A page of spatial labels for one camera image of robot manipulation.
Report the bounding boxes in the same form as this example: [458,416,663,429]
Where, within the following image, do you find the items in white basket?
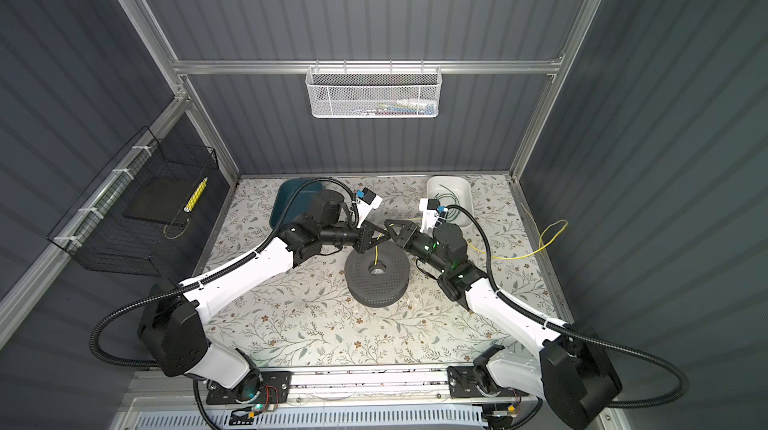
[349,99,439,117]

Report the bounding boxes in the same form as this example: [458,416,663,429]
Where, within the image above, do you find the green cable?
[436,185,463,215]

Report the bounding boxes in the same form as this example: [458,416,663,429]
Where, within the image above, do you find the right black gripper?
[386,218,450,278]

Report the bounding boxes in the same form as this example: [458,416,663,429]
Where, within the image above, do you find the black pad in basket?
[123,177,195,226]

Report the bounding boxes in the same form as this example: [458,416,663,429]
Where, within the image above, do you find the yellow cable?
[373,218,570,269]

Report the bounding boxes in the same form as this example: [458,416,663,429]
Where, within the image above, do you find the black wire basket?
[48,132,227,281]

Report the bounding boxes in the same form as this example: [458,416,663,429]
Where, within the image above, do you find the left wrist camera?
[355,188,383,228]

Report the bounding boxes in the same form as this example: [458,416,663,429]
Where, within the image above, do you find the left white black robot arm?
[89,185,384,403]

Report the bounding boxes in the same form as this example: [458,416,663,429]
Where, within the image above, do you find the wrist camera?
[419,198,447,233]
[355,188,383,228]

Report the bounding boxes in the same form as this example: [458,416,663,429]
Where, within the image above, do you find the teal plastic tray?
[269,179,324,229]

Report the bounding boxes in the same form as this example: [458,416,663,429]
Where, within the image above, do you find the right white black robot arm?
[385,219,690,429]

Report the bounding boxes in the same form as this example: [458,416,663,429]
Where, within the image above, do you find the grey perforated cable spool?
[344,241,410,308]

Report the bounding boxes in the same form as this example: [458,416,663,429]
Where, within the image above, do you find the yellow marker in basket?
[183,177,208,214]

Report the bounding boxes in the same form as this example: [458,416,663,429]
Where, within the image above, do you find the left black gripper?
[321,218,392,255]

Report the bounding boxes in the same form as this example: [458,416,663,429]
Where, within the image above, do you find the white plastic tray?
[426,176,474,229]

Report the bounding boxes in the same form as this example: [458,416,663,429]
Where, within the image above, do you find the floral table mat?
[205,175,565,367]

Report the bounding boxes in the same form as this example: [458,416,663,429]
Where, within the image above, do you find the white wire mesh basket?
[305,67,443,119]

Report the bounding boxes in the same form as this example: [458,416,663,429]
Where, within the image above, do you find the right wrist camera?
[419,198,447,233]

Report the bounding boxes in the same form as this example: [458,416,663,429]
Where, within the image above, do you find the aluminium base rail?
[125,363,607,413]

